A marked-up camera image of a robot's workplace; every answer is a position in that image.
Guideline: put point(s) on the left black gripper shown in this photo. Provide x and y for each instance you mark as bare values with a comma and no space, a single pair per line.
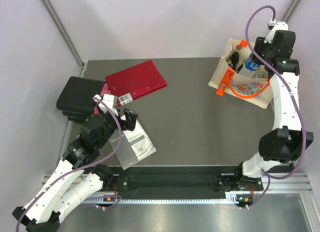
129,124

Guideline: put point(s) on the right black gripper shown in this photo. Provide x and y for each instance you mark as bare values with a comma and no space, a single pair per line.
260,44

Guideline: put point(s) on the plastic Pocari Sweat bottle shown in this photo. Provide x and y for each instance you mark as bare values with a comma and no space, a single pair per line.
249,67

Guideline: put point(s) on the dark bottle red cap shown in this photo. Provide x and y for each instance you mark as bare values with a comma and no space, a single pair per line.
235,57

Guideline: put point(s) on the green bottle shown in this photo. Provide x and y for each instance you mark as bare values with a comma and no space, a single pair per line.
241,66
229,62

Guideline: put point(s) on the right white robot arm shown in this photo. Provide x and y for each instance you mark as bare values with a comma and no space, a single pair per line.
288,140

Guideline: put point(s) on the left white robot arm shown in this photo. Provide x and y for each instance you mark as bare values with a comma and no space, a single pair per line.
78,175

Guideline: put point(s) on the beige canvas tote bag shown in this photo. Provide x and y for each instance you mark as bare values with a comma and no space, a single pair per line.
226,80

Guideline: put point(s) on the setup guide booklet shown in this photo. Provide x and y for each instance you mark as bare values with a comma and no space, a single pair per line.
134,147

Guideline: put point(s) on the red clip file folder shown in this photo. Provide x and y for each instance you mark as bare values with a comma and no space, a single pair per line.
135,82

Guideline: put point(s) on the black box case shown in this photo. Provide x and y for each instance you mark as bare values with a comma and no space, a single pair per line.
76,99

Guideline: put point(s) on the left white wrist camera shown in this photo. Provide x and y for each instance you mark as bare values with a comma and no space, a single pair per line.
109,99

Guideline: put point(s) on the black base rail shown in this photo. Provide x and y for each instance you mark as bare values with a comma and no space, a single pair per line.
179,182

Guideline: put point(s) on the slotted cable duct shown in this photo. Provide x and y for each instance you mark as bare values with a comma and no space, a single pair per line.
227,199

